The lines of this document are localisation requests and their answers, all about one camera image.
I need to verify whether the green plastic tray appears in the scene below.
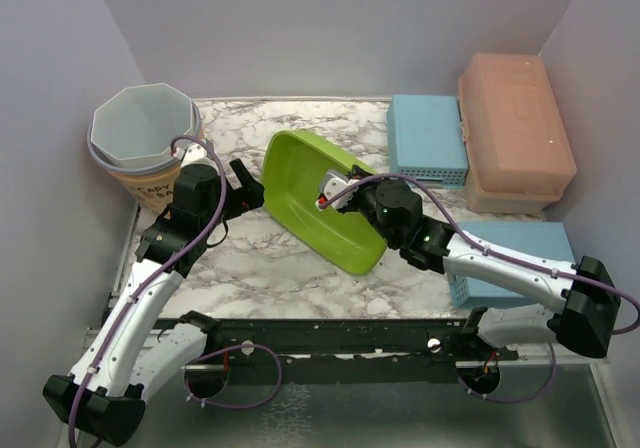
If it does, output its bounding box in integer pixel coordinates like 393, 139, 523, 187
261, 129, 389, 275

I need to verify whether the small blue perforated basket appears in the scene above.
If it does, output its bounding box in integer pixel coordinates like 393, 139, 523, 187
386, 95, 469, 189

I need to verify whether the pink translucent lidded box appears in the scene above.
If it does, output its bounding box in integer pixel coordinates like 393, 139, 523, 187
458, 53, 577, 214

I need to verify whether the large blue perforated basket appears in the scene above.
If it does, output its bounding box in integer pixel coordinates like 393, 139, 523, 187
443, 221, 575, 313

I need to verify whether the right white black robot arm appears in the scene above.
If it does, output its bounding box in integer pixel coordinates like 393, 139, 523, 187
316, 166, 621, 359

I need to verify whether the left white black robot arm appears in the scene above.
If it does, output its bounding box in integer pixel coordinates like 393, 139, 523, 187
43, 153, 264, 447

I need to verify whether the orange capybara bucket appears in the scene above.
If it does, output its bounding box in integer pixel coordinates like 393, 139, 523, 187
87, 101, 202, 213

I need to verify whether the white octagonal inner bin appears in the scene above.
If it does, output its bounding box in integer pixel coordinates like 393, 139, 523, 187
90, 83, 196, 168

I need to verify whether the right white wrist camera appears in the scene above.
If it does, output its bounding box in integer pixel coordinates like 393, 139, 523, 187
315, 169, 356, 210

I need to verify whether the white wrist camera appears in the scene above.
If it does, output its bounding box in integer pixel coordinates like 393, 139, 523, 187
171, 140, 215, 169
315, 169, 356, 210

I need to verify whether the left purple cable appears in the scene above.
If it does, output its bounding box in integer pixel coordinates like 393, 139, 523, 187
65, 135, 284, 448

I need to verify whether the purple cable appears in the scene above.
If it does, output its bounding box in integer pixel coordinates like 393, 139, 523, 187
319, 173, 640, 404
65, 135, 284, 448

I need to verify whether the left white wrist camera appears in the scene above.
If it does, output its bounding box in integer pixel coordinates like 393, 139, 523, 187
171, 140, 215, 169

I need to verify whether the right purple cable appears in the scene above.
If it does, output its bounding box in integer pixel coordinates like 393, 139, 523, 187
319, 173, 640, 404

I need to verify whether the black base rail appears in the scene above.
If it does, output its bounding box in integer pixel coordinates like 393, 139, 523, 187
149, 316, 521, 385

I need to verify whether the aluminium extrusion rail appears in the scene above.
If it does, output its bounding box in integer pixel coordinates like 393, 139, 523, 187
83, 325, 609, 370

